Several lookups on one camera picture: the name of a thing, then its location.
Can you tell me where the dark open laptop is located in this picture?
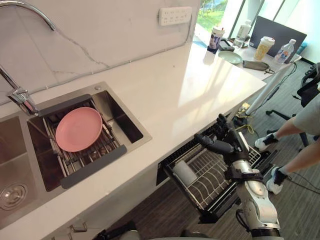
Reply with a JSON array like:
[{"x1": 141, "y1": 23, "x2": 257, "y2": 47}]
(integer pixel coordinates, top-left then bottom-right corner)
[{"x1": 249, "y1": 15, "x2": 308, "y2": 57}]

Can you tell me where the black office chair base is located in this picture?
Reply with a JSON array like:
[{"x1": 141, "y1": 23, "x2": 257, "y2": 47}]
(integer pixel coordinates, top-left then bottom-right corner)
[{"x1": 264, "y1": 108, "x2": 311, "y2": 148}]

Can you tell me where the black pull-out dishwasher drawer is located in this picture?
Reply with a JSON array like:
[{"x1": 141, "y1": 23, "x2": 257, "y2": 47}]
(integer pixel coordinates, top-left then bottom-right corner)
[{"x1": 156, "y1": 124, "x2": 279, "y2": 225}]

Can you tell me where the yellow floor cable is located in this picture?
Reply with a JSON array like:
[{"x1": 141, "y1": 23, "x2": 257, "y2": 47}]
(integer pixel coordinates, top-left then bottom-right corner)
[{"x1": 234, "y1": 102, "x2": 255, "y2": 137}]

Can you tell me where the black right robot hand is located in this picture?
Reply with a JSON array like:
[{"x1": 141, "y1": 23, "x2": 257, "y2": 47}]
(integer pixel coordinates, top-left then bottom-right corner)
[{"x1": 194, "y1": 113, "x2": 251, "y2": 166}]

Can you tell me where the metal cabinet handle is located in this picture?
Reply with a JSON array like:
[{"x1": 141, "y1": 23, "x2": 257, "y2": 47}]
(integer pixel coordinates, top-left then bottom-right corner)
[{"x1": 67, "y1": 221, "x2": 89, "y2": 235}]

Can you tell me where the person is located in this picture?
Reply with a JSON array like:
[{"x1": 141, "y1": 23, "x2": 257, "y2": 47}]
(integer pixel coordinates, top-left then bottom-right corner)
[{"x1": 254, "y1": 94, "x2": 320, "y2": 196}]

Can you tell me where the small black box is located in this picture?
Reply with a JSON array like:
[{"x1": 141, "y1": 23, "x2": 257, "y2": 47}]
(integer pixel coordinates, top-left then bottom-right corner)
[{"x1": 218, "y1": 39, "x2": 235, "y2": 51}]

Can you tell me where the chrome curved faucet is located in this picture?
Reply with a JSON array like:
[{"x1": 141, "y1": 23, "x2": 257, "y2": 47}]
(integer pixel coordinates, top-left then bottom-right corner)
[{"x1": 0, "y1": 0, "x2": 56, "y2": 116}]

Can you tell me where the round metal sink drain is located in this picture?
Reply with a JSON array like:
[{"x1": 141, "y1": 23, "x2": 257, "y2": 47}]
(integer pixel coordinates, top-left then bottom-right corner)
[{"x1": 0, "y1": 182, "x2": 28, "y2": 211}]

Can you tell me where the white labelled bottle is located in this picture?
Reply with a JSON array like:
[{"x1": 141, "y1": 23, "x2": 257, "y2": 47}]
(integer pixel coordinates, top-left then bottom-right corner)
[{"x1": 235, "y1": 19, "x2": 252, "y2": 41}]

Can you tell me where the grey fabric pouch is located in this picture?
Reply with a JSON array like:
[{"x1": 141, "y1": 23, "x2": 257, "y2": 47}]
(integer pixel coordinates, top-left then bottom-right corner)
[{"x1": 241, "y1": 59, "x2": 275, "y2": 74}]

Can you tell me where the stainless steel double sink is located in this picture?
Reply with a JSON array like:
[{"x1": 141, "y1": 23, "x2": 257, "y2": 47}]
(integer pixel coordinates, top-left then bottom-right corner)
[{"x1": 0, "y1": 81, "x2": 153, "y2": 223}]

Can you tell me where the blue printed drink cup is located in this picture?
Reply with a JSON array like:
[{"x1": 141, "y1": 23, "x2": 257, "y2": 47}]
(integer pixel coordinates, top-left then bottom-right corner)
[{"x1": 206, "y1": 25, "x2": 226, "y2": 55}]

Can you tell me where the clear plastic water bottle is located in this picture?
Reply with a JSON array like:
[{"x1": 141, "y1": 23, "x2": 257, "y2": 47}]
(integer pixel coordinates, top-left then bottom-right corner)
[{"x1": 274, "y1": 38, "x2": 297, "y2": 65}]

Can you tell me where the pale green plate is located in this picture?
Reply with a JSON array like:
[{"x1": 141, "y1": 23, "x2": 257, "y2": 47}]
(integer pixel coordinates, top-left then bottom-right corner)
[{"x1": 217, "y1": 50, "x2": 244, "y2": 65}]

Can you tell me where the white power strip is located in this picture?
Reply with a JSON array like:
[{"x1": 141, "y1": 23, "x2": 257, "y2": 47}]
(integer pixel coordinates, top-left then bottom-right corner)
[{"x1": 157, "y1": 6, "x2": 193, "y2": 27}]

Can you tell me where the yellow drink cup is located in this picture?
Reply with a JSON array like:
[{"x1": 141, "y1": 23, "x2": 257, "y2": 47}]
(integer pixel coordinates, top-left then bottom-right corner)
[{"x1": 253, "y1": 36, "x2": 276, "y2": 61}]

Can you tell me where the black floor cable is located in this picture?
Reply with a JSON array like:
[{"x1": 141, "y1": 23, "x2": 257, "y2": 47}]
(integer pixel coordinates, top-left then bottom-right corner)
[{"x1": 284, "y1": 168, "x2": 320, "y2": 195}]

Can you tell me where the pink plate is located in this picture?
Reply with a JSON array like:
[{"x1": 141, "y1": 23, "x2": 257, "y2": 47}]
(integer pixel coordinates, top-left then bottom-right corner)
[{"x1": 55, "y1": 106, "x2": 104, "y2": 153}]

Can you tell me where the white table leg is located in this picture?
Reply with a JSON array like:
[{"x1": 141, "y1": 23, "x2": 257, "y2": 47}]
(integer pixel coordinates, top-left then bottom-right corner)
[{"x1": 245, "y1": 61, "x2": 295, "y2": 116}]

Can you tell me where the white wire dishwasher rack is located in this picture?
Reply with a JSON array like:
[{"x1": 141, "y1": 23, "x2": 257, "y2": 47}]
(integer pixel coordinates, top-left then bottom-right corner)
[{"x1": 166, "y1": 141, "x2": 262, "y2": 208}]

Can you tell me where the white cup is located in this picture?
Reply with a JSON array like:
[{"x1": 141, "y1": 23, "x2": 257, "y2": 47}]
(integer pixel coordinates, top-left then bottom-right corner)
[{"x1": 172, "y1": 160, "x2": 199, "y2": 186}]

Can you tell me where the grey-ended sink drying rack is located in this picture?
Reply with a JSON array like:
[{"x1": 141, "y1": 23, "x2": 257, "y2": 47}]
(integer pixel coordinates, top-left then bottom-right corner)
[{"x1": 37, "y1": 93, "x2": 128, "y2": 190}]

